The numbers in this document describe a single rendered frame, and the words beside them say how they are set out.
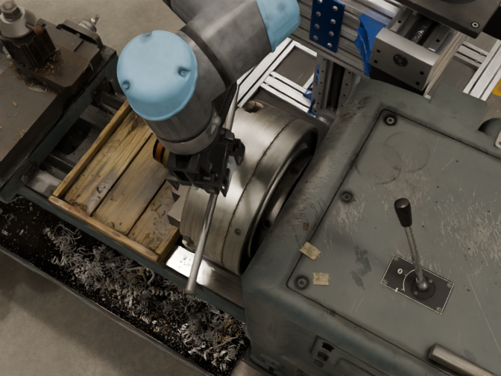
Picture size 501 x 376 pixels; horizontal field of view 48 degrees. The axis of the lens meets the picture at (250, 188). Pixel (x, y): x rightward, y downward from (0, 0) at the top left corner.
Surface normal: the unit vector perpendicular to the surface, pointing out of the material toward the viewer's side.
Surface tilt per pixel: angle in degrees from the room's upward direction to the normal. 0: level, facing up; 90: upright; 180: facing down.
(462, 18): 0
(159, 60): 11
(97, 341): 0
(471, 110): 0
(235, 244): 60
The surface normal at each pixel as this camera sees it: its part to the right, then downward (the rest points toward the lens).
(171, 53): -0.13, -0.27
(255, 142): 0.00, -0.48
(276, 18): 0.45, 0.35
